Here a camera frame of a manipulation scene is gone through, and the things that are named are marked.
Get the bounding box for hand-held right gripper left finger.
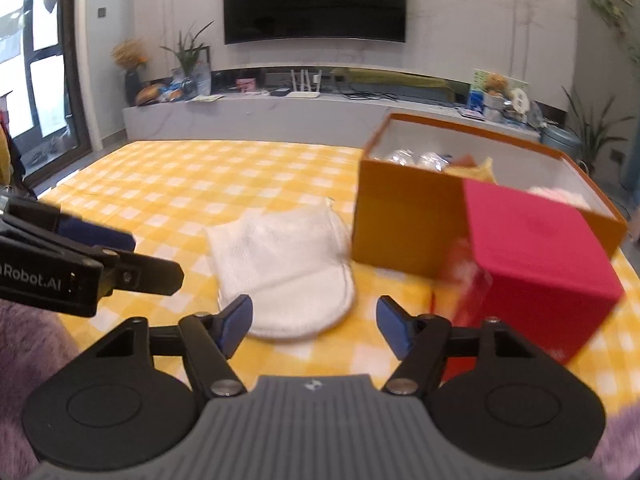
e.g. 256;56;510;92
95;294;252;399

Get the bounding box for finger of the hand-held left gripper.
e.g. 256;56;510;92
0;195;137;253
75;245;185;297

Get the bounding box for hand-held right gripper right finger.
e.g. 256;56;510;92
376;295;538;396

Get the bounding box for white towel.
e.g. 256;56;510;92
205;199;357;342

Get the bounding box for orange storage box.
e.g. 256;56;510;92
351;112;628;281

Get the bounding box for pink white plush toy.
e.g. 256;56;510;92
527;186;591;210

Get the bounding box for pink fuzzy clothing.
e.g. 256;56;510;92
0;300;640;480

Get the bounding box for yellow checkered tablecloth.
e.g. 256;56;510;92
37;140;640;411

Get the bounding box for red box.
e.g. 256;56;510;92
432;179;626;386

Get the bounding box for blue snack bag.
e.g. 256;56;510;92
160;80;193;102

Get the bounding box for orange flowers in vase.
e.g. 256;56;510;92
111;39;150;106

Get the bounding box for glass door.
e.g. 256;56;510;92
0;0;93;176

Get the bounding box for white plastic bag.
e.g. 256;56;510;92
192;62;212;96

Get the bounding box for green potted plant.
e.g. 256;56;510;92
161;21;215;93

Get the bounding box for white marble tv console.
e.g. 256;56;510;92
122;92;543;143

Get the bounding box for white router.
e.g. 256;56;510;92
289;67;322;100

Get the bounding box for grey metal bin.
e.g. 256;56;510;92
541;125;583;161

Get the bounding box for long-leaf potted plant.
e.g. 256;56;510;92
562;85;636;176

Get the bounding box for black television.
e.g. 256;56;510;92
222;0;407;46

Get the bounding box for hanging ivy vine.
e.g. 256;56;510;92
587;0;640;66

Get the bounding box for black cables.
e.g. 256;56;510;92
340;89;401;103

